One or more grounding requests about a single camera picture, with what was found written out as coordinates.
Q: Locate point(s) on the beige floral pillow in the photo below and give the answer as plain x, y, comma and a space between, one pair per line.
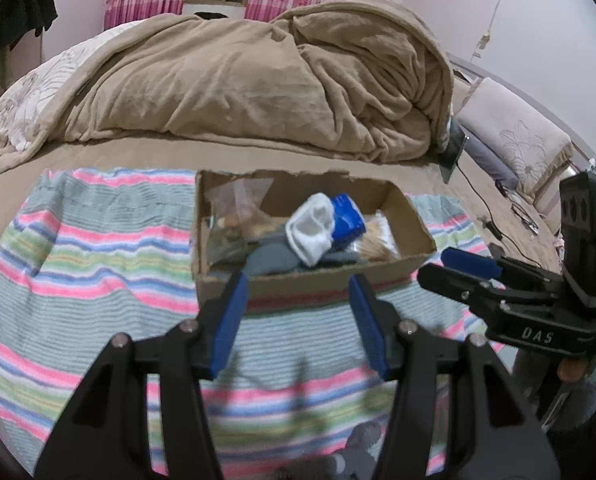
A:
524, 139

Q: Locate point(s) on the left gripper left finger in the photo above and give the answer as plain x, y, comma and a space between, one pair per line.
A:
103, 431

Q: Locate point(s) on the grey pillow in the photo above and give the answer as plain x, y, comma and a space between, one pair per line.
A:
488, 161

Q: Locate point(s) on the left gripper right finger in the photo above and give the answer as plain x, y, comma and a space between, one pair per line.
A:
492, 432

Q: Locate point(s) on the open cardboard box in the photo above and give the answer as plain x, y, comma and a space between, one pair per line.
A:
321, 286

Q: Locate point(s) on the white sock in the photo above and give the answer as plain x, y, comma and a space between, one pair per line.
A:
309, 229

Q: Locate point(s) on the tablet leaning on blanket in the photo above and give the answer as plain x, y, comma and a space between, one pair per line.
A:
448, 159

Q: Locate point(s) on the dark grey sock pair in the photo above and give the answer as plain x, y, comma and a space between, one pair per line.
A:
354, 461

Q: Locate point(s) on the clear bag of snacks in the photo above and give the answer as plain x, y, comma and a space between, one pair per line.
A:
237, 222

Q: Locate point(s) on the blue tissue pack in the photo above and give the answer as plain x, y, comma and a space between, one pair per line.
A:
349, 222

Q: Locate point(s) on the grey-teal sock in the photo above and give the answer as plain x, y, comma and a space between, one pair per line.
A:
273, 256

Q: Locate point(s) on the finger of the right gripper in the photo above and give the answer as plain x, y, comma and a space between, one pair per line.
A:
478, 294
473, 259

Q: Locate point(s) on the beige plush blanket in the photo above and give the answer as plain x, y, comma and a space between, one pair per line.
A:
351, 79

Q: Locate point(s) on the bag of cotton swabs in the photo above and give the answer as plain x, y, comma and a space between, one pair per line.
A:
377, 243

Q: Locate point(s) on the white floral quilt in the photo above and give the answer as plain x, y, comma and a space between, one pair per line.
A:
22, 103

